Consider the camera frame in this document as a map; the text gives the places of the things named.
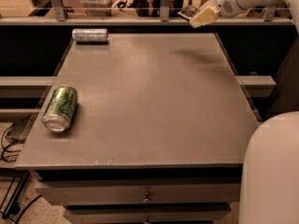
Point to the green soda can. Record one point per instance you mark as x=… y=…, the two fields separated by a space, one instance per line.
x=60 y=109

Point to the black bag on shelf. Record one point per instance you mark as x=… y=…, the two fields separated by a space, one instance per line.
x=152 y=8

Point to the black rxbar chocolate wrapper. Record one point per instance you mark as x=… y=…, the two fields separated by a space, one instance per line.
x=188 y=12

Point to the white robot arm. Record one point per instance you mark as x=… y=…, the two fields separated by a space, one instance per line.
x=270 y=181

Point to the grey drawer cabinet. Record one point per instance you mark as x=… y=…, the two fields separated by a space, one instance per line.
x=162 y=115

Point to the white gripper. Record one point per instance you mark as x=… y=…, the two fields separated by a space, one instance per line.
x=224 y=3

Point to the upper drawer knob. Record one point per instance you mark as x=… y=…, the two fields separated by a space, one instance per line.
x=147 y=199

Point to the grey metal shelf rail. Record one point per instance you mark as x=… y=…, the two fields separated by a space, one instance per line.
x=71 y=12

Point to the silver soda can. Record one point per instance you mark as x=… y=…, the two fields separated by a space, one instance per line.
x=90 y=35

